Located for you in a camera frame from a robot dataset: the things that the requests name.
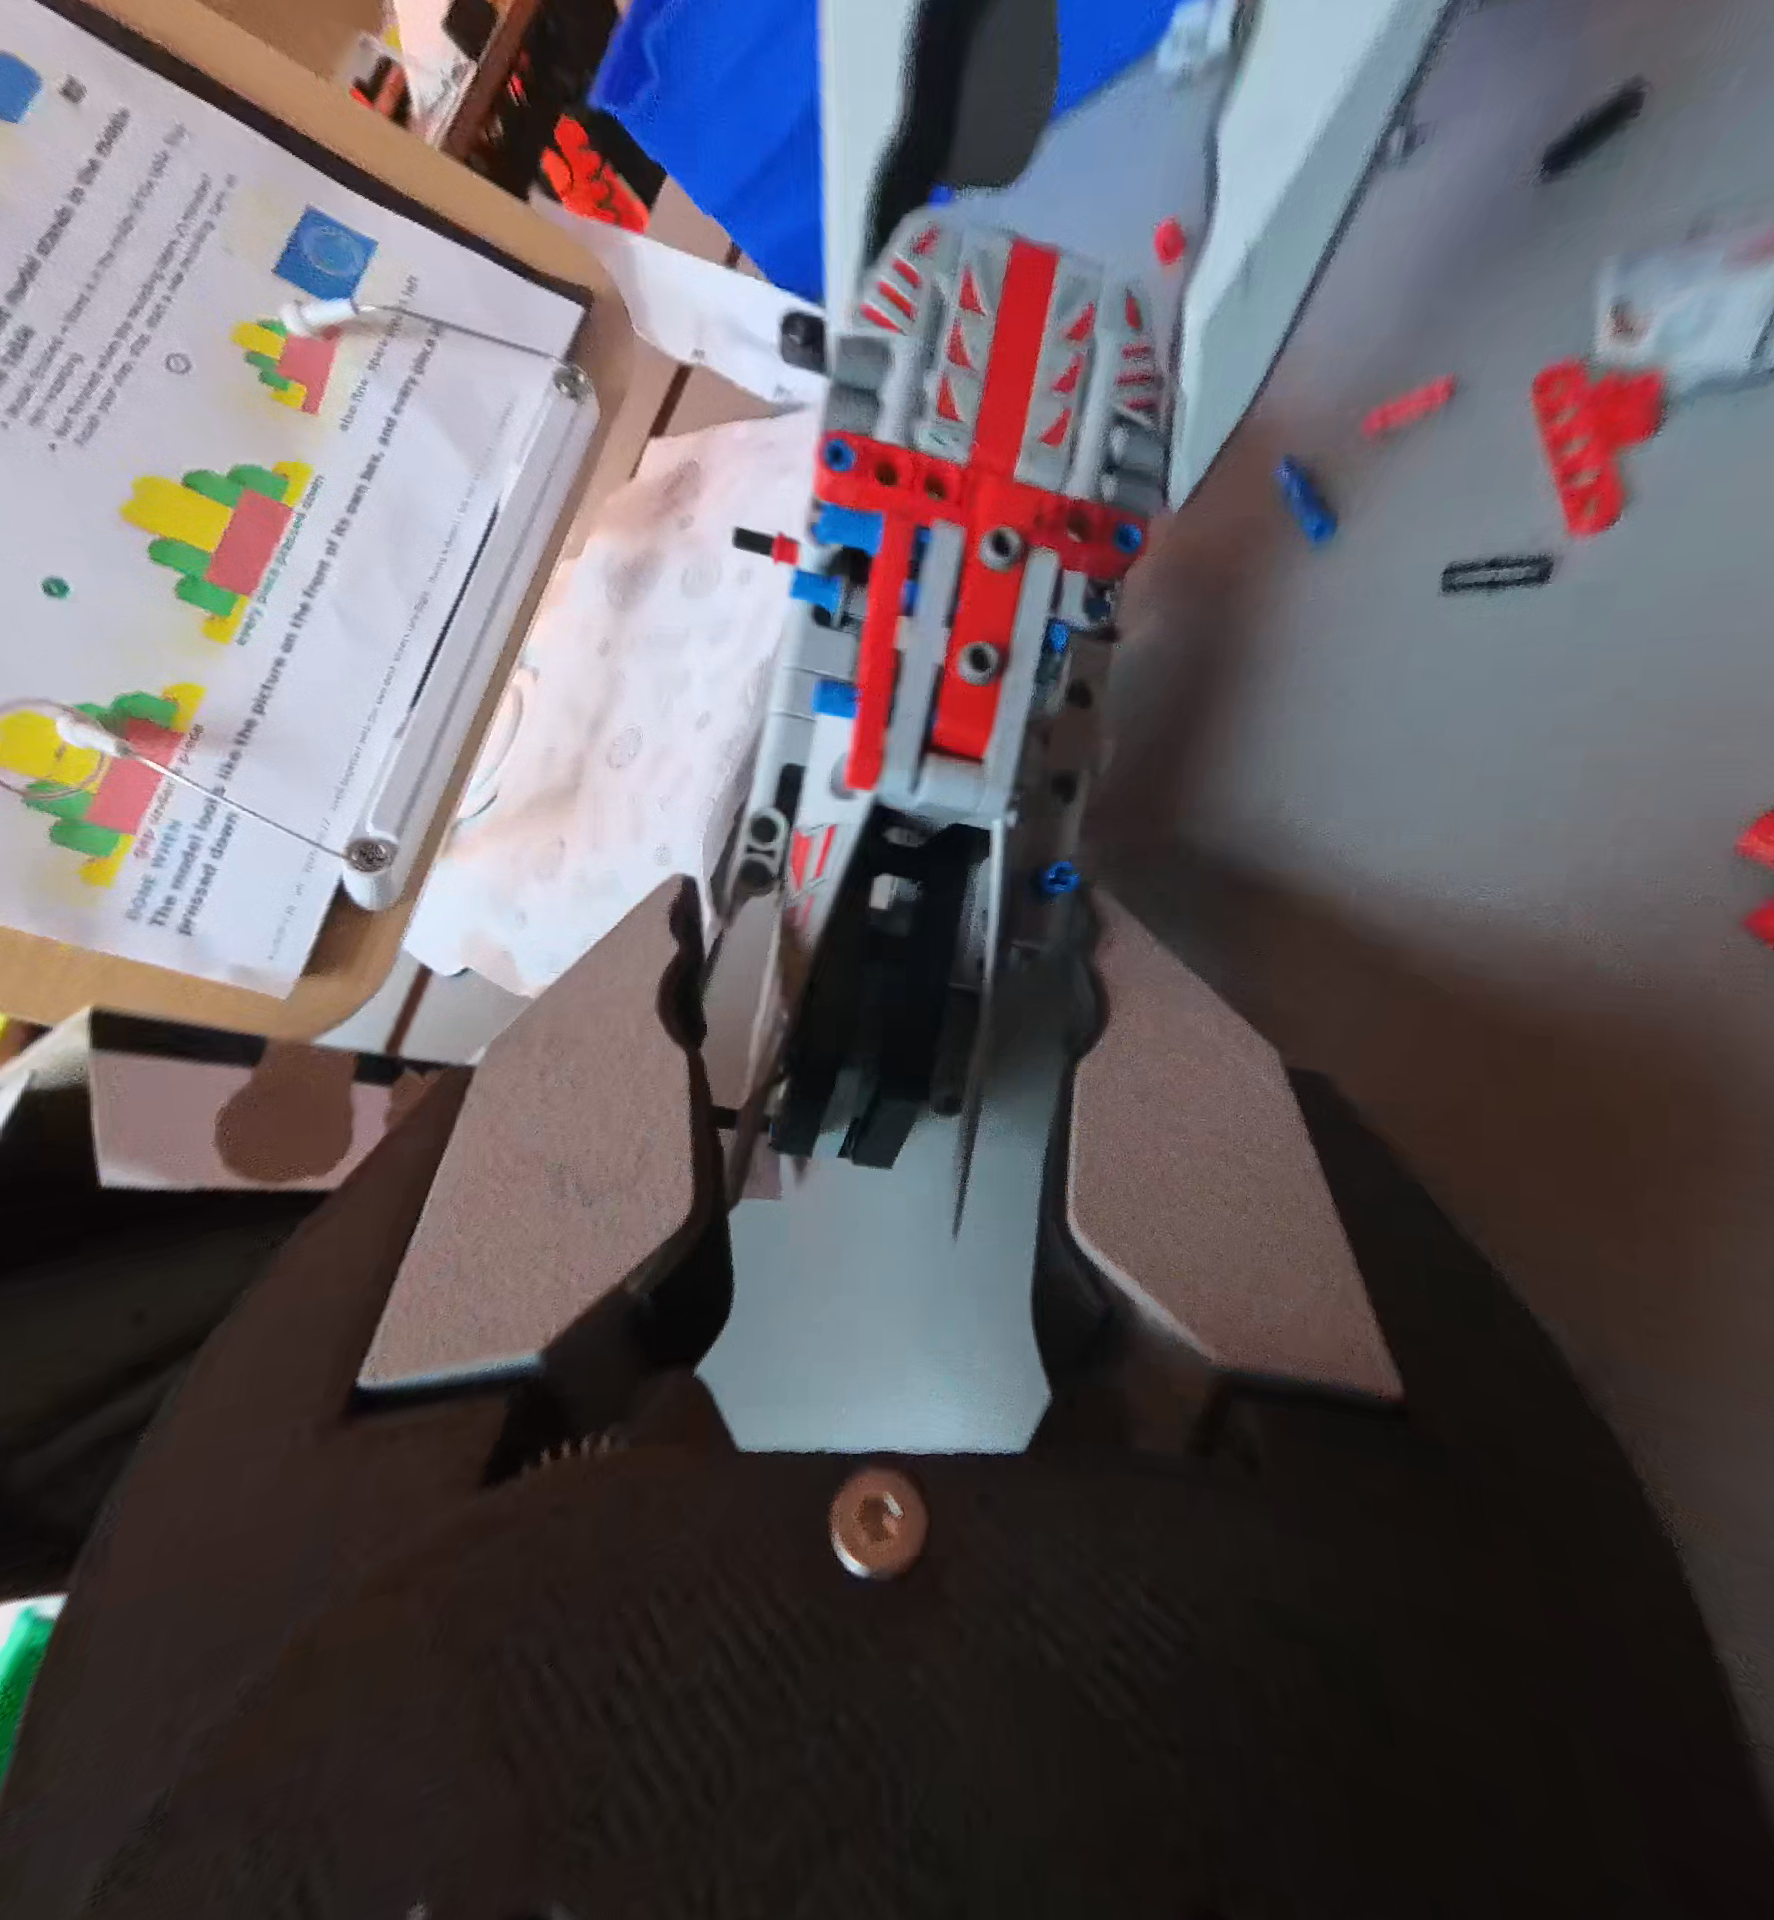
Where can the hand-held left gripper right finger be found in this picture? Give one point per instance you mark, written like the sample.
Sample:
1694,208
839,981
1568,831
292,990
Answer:
1218,1201

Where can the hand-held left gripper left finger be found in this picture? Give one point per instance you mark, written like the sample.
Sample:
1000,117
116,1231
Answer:
557,1201

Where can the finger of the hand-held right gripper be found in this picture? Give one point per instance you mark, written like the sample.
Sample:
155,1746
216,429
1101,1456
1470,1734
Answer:
864,136
1307,151

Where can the grey red brick vehicle model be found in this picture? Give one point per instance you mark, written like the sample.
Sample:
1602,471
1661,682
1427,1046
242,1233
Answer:
1006,420

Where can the grey curved Lego panel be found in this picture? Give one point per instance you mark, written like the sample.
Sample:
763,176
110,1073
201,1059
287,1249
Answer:
1711,294

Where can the blue plastic bin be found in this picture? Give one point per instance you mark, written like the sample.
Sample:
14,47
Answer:
708,120

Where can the tiny red brick piece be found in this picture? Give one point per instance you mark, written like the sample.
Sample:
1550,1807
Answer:
1172,241

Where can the thin red brick beam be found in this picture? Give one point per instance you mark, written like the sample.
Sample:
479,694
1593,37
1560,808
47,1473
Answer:
1408,407

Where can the long black brick beam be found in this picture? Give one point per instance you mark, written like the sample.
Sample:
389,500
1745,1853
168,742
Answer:
1592,129

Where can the blue brick pin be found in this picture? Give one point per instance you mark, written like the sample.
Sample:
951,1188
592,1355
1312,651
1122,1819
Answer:
1306,497

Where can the brown instruction board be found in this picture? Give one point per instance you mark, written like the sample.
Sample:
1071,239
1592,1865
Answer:
624,391

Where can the red T-shaped brick beam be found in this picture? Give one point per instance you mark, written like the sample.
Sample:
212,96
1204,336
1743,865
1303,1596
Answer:
1592,435

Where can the printed white paper bag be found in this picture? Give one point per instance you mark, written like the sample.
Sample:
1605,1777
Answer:
633,722

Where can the white clip bar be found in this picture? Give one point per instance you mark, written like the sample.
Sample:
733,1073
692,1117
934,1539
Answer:
479,628

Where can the white instruction sheet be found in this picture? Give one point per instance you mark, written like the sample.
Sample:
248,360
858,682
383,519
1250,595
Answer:
17,599

